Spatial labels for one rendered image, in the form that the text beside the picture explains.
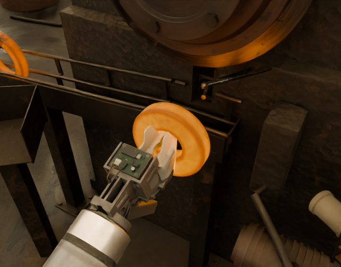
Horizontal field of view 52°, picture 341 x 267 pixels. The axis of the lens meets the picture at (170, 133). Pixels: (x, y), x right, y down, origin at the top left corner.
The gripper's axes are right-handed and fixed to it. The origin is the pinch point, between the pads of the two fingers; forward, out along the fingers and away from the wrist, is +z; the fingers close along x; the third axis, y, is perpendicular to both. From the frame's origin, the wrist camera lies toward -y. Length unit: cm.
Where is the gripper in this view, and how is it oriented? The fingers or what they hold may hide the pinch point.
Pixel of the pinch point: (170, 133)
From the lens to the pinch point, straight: 65.3
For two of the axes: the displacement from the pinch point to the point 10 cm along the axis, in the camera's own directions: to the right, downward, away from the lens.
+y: -1.4, -5.7, -8.1
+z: 4.8, -7.6, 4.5
